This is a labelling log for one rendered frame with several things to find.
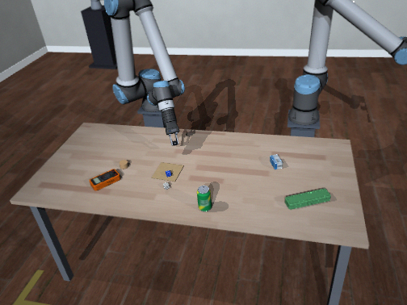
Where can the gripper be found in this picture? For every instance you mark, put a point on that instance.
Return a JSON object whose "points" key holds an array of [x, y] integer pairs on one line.
{"points": [[169, 121]]}

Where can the blue die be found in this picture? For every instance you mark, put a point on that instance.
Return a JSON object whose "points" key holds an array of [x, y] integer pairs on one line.
{"points": [[168, 173]]}

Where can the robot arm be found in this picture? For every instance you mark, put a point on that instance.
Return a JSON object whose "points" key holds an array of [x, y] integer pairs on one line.
{"points": [[319, 42], [122, 52]]}

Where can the tan mat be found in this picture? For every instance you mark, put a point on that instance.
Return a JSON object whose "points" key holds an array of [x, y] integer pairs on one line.
{"points": [[160, 174]]}

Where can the white die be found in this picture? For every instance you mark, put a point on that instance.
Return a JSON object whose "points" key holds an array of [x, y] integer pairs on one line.
{"points": [[167, 185]]}

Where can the tan cork cylinder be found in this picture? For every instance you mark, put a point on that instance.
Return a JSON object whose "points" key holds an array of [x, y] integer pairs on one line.
{"points": [[123, 164]]}

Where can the green can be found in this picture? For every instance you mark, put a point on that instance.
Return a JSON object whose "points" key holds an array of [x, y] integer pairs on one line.
{"points": [[204, 200]]}

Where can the orange multimeter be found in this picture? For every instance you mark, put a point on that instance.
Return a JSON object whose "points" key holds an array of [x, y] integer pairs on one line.
{"points": [[105, 179]]}

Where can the wooden table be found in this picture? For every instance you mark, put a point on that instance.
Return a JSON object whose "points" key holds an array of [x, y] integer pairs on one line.
{"points": [[254, 201]]}

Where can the blue box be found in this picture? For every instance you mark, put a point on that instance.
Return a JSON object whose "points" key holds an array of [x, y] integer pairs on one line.
{"points": [[276, 162]]}

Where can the jointed stand on dark box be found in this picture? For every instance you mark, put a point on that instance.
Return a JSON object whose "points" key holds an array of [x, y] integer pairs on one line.
{"points": [[95, 36]]}

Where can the green block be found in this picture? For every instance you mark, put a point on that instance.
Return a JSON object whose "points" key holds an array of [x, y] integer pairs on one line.
{"points": [[307, 199]]}

